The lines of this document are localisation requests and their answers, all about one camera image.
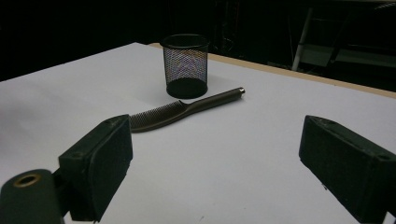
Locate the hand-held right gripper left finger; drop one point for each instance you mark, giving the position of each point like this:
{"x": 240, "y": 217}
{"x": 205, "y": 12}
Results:
{"x": 96, "y": 168}

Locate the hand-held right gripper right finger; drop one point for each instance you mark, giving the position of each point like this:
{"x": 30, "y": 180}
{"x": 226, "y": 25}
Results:
{"x": 351, "y": 168}

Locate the black mesh pen holder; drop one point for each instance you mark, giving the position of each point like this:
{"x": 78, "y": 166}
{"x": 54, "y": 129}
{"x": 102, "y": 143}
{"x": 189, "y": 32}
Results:
{"x": 186, "y": 88}

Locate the black spatula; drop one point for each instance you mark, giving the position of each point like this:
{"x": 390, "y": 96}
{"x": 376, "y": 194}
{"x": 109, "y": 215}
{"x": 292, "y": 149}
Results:
{"x": 199, "y": 105}

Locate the white-legged wooden table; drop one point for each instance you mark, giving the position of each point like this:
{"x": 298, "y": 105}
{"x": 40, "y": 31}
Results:
{"x": 301, "y": 43}

